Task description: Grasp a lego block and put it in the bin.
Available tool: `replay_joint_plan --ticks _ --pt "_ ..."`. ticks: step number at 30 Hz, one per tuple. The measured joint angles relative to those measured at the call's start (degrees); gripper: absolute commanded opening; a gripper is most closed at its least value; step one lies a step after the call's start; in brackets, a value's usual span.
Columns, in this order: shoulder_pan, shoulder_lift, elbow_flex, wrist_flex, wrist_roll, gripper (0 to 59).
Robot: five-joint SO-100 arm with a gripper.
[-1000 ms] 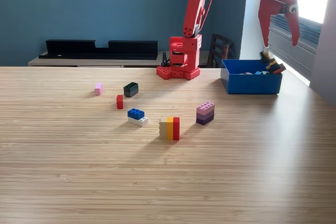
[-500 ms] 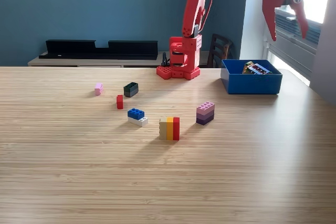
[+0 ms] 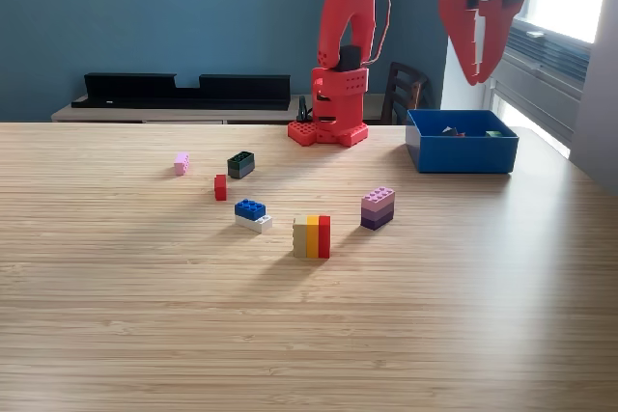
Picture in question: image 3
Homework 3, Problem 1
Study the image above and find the blue plastic bin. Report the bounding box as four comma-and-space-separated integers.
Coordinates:
404, 108, 520, 175

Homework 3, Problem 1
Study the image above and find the grey window air unit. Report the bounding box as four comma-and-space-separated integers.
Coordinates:
490, 15, 593, 143

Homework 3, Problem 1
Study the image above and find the dark wooden chair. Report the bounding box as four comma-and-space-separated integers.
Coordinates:
379, 61, 430, 125

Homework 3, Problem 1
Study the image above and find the black table clamp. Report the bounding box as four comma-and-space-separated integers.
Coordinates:
295, 96, 314, 124

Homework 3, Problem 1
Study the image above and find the pink and purple brick stack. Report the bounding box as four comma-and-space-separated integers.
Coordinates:
359, 186, 396, 232

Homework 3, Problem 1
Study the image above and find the tan orange red brick stack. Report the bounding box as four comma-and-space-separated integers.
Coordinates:
292, 214, 332, 260

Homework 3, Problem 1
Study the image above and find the black and grey brick stack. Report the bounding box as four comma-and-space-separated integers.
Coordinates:
226, 151, 256, 179

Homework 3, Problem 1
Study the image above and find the blue and white brick stack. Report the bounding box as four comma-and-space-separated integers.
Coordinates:
234, 198, 274, 234

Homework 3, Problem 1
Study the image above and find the low wooden sideboard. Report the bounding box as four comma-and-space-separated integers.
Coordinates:
50, 93, 387, 124

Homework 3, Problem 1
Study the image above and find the black wall shelf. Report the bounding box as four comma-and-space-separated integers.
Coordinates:
70, 72, 293, 111

